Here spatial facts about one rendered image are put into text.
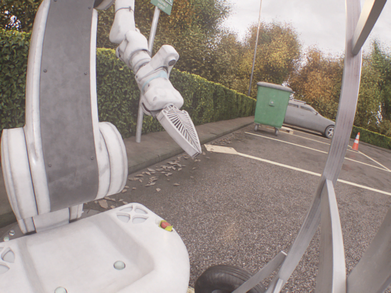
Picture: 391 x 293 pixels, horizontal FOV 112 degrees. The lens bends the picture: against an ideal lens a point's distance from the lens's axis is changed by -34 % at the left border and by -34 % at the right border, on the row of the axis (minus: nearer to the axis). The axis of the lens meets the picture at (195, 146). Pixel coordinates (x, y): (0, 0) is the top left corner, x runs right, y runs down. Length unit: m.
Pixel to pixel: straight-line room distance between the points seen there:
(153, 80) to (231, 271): 0.56
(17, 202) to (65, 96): 0.18
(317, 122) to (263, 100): 5.00
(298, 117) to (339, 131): 9.67
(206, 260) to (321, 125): 9.55
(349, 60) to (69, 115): 0.46
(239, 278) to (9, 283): 0.56
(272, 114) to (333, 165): 5.29
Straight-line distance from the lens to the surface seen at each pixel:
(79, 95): 0.35
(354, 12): 0.42
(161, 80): 0.46
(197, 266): 0.95
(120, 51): 0.61
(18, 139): 0.34
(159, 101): 0.42
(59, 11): 0.41
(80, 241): 0.60
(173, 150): 2.25
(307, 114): 10.10
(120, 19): 0.65
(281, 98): 5.60
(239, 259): 1.04
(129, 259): 0.54
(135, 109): 2.56
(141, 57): 0.53
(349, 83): 0.37
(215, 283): 0.64
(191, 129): 0.43
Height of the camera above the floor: 0.71
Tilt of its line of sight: 14 degrees down
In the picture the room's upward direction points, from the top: 9 degrees clockwise
